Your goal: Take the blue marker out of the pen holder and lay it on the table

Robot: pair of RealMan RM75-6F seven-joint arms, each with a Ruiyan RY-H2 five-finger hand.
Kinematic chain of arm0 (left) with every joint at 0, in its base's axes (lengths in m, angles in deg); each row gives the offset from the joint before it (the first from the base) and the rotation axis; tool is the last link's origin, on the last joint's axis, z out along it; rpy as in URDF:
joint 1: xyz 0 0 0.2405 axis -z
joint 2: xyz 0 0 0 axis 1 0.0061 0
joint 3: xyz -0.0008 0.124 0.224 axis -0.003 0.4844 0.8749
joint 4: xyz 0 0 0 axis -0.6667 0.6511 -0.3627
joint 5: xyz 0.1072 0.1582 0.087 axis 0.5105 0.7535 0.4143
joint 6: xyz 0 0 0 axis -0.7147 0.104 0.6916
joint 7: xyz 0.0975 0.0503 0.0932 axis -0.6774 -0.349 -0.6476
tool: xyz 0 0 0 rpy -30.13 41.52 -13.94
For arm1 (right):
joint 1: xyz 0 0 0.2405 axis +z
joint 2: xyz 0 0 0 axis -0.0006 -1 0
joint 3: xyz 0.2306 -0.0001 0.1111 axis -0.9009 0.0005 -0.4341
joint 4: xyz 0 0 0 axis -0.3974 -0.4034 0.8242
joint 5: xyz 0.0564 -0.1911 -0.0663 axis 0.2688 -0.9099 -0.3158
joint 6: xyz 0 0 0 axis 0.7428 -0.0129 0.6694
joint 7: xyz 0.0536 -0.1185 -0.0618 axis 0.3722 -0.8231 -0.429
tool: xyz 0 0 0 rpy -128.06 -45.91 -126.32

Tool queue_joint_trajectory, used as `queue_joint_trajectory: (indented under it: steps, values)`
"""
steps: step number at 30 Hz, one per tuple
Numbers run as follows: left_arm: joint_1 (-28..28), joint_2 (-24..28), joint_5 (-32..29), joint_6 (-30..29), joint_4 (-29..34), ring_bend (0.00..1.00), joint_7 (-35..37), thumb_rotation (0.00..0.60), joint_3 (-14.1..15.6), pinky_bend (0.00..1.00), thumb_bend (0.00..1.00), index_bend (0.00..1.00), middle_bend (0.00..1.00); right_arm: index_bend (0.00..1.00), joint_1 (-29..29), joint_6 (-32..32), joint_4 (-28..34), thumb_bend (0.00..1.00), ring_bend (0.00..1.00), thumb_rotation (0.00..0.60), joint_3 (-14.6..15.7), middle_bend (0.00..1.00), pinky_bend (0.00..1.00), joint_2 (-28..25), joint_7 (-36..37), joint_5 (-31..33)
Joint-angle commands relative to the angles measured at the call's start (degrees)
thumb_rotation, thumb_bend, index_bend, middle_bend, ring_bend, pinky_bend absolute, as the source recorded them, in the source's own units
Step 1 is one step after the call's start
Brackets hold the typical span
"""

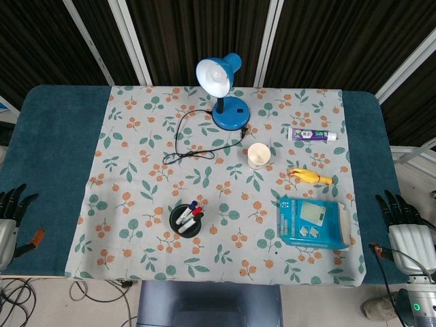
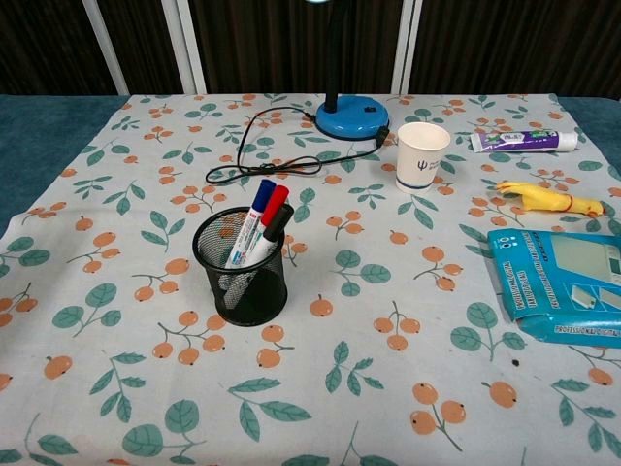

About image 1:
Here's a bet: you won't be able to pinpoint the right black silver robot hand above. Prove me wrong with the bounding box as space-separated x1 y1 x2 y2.
369 189 436 275

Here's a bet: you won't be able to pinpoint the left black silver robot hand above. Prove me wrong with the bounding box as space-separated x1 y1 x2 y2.
0 183 46 272

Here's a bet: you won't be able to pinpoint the blue cap marker pen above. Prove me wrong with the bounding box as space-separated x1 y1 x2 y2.
176 200 198 225

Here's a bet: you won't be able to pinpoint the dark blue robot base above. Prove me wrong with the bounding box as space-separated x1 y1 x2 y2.
136 281 284 327

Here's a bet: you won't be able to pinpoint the black round pen holder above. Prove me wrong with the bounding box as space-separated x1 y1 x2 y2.
169 203 202 239

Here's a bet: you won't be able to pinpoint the beige shoe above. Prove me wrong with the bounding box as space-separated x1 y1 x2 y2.
360 295 399 321

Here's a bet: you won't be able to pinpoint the teal fabric table cover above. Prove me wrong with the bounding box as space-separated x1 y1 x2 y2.
0 84 411 285

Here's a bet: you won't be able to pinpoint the blue kitchen scale box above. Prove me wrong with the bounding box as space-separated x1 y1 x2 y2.
279 197 352 251

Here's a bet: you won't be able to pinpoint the yellow rubber chicken toy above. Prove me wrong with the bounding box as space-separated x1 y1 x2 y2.
288 167 334 187

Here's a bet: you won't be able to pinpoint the floral print tablecloth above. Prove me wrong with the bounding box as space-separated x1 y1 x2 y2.
64 84 367 287

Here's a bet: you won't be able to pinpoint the white purple toothpaste tube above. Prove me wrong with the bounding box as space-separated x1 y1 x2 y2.
287 127 339 142

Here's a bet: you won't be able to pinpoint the white paper cup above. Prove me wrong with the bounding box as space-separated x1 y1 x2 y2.
247 143 271 170

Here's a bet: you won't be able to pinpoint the blue desk lamp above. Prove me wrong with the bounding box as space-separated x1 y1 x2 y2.
195 52 251 131

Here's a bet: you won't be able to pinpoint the black cable on hand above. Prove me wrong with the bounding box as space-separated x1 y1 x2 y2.
373 243 433 327

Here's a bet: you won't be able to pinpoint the aluminium frame bar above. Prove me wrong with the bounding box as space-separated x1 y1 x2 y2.
390 144 436 165

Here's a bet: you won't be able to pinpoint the grey floor cables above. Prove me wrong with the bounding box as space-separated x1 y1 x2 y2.
0 276 139 327

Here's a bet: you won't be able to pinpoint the white partition frame post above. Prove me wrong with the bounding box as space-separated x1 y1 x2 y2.
108 0 153 86
374 32 436 105
62 0 116 86
253 0 285 88

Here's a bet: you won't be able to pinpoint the black lamp power cable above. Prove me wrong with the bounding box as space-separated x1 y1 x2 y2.
161 108 247 166

